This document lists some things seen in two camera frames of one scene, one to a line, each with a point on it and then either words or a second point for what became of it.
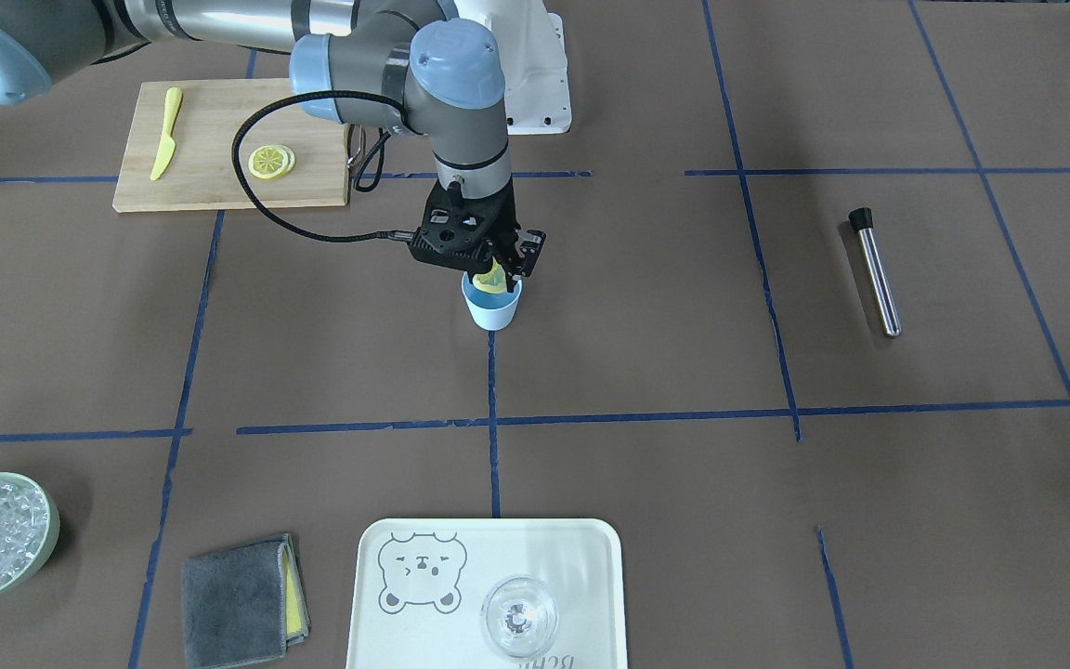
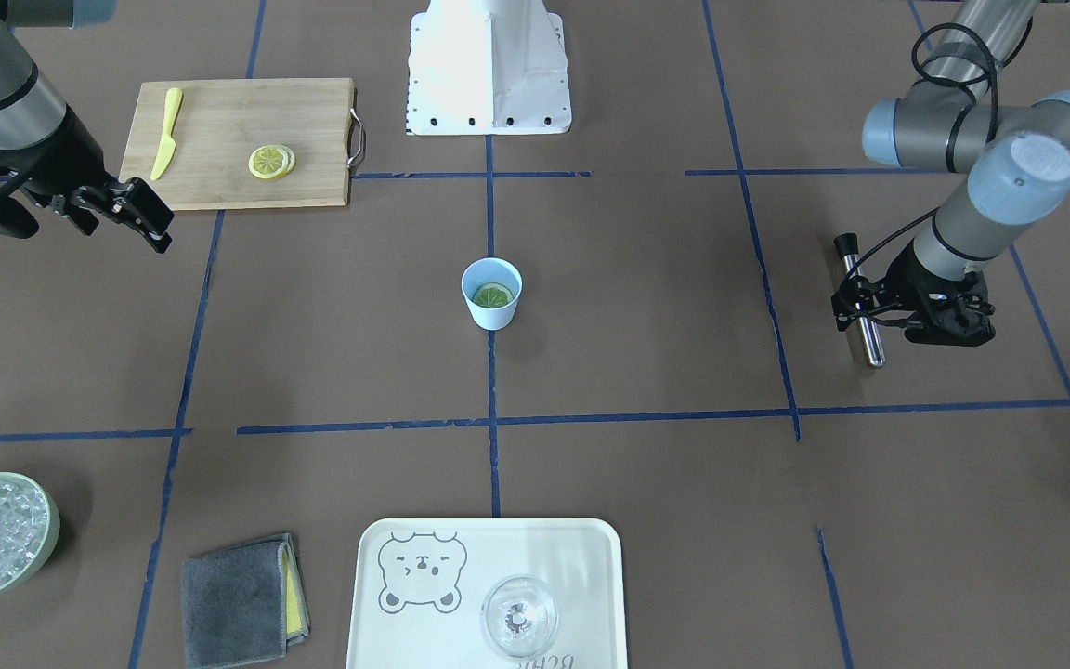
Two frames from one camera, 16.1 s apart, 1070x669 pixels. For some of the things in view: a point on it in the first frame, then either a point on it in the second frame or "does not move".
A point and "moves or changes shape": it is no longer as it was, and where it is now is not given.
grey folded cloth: x=245 y=605 does not move
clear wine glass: x=519 y=615 does not move
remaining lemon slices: x=271 y=162 does not move
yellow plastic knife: x=174 y=100 does not move
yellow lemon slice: x=493 y=281 moves or changes shape
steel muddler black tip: x=862 y=221 → x=847 y=245
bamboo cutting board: x=200 y=173 does not move
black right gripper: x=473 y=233 → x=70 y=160
